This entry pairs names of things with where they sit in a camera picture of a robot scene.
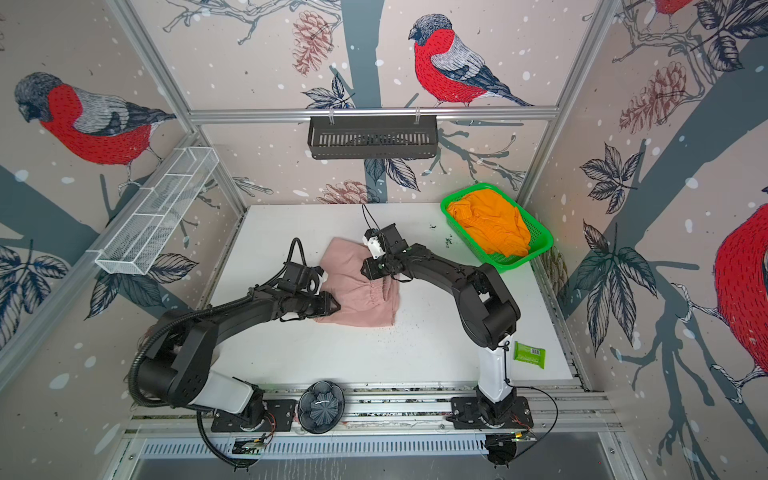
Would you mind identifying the pink shorts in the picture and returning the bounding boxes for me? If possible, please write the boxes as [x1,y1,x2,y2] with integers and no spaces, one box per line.
[316,237,400,328]

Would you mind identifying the orange shorts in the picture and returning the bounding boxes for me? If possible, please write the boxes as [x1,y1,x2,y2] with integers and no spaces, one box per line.
[447,189,531,257]

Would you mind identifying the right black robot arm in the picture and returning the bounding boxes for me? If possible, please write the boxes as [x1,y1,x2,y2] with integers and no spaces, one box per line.
[361,224,530,428]

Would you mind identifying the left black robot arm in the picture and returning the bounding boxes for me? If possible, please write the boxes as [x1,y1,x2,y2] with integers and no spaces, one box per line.
[127,262,341,429]

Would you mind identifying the black round fan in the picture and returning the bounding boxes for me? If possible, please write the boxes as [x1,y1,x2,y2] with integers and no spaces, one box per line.
[297,380,345,435]

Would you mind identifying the green plastic basket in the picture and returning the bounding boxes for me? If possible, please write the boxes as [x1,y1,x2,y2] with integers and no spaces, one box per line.
[440,183,553,272]

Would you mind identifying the green snack packet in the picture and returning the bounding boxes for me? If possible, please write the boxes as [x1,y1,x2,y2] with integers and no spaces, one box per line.
[513,342,547,369]

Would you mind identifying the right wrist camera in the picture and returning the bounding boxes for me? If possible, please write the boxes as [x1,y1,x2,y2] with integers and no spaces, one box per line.
[364,229,386,259]

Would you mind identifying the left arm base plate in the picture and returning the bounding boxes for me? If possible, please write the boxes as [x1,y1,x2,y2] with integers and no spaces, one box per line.
[211,399,297,433]

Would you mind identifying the black hanging wire basket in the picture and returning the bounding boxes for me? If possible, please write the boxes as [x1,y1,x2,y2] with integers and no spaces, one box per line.
[307,115,439,160]

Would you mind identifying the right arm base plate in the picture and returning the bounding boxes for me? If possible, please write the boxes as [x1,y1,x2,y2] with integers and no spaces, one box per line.
[446,394,534,430]

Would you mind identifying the white mesh wall shelf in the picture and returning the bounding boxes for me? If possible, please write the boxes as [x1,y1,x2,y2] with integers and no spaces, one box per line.
[95,146,219,275]

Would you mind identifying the horizontal aluminium frame bar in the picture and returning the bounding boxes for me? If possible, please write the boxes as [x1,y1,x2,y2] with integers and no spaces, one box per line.
[188,106,560,125]

